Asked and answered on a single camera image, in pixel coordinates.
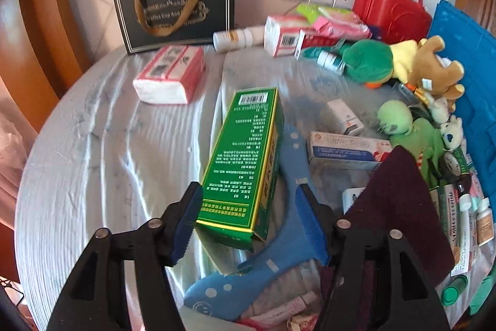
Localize small beige bear plush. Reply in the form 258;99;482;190
428;96;452;124

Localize white bottle beige label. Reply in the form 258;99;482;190
475;197;494;246

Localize blue white-dotted sock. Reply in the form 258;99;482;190
183;123;322;326

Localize green capped tube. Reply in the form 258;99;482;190
442;274;469;306

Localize pink tube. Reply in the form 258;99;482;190
248;292;318;324

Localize pink wet wipes pack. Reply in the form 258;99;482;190
314;7;372;41

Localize green printed carton box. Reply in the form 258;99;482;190
196;86;285;252

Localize maroon cloth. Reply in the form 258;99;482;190
320;145;455;331

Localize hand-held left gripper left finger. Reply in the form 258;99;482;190
46;181;204;331

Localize white blue box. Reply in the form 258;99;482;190
342;187;369;215

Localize black gift bag gold handles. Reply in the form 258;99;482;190
113;0;236;56

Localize pink curtain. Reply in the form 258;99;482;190
0;83;39;200

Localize teal tube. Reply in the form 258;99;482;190
302;40;349;60

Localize white pill bottle orange label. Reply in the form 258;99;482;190
213;29;254;53

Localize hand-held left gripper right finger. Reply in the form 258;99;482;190
295;184;452;331

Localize green yellow duck plush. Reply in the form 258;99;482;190
341;39;421;90

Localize small white bear plush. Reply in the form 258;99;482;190
442;116;465;151

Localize green wet wipes pack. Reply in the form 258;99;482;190
296;3;338;19

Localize small white medicine box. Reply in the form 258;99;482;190
323;99;365;136

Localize blue plastic crate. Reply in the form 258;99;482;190
426;0;496;200

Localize brown bear plush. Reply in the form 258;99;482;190
409;35;466;110

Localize teal plastic item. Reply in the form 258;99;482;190
467;273;496;316

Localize long white medicine box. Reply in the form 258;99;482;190
307;131;392;171

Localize red white carton box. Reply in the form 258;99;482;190
298;32;345;49

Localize pale green frog plush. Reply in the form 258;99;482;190
377;99;446;188

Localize small pink white tissue pack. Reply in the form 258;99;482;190
263;14;311;57

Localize red plastic toy suitcase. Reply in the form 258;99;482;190
352;0;432;45

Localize green white small bottle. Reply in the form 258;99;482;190
317;51;347;75

